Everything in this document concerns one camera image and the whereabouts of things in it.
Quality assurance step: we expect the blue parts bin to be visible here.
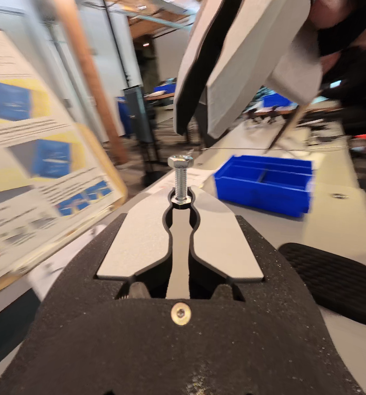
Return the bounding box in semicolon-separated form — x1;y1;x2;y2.
214;155;314;218

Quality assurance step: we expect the blue storage bin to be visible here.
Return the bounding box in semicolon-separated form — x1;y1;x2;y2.
260;94;295;108

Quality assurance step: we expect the black textured rubber pad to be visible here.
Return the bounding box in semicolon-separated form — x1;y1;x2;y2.
277;243;366;328

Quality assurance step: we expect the silver hex bolt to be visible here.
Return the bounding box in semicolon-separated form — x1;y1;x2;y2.
167;154;193;200

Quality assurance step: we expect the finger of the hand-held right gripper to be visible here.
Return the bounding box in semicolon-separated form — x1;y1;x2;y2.
173;0;244;136
206;0;312;139

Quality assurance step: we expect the person's right hand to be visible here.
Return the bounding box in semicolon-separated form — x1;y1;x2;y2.
309;0;366;30

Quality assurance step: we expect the wooden board with printed sheet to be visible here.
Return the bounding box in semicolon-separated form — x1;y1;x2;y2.
0;26;128;297

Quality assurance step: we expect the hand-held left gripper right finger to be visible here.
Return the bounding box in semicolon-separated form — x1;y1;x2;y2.
189;185;264;282

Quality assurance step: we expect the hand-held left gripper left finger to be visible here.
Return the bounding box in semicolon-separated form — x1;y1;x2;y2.
96;187;174;281

